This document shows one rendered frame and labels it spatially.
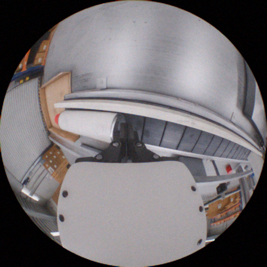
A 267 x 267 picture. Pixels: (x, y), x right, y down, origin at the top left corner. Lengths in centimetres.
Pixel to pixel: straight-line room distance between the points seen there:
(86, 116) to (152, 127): 12
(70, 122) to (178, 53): 26
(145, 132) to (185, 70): 16
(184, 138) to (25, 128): 389
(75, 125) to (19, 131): 371
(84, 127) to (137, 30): 24
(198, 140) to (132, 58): 22
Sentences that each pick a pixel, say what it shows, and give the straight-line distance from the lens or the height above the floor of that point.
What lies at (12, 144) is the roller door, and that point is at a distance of 396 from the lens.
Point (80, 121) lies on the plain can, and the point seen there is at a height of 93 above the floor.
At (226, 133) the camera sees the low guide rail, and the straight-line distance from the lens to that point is 17.
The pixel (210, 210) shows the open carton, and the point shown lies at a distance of 234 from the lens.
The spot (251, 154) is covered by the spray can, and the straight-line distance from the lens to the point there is 49.
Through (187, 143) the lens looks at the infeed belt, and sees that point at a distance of 19.
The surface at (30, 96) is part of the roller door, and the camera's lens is 369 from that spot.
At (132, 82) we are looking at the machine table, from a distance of 20.
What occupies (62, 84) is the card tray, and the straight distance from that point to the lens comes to 37.
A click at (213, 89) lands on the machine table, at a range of 24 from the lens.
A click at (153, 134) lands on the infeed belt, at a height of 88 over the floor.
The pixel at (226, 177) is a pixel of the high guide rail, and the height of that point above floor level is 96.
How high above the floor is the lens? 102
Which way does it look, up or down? 55 degrees down
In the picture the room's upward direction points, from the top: 154 degrees counter-clockwise
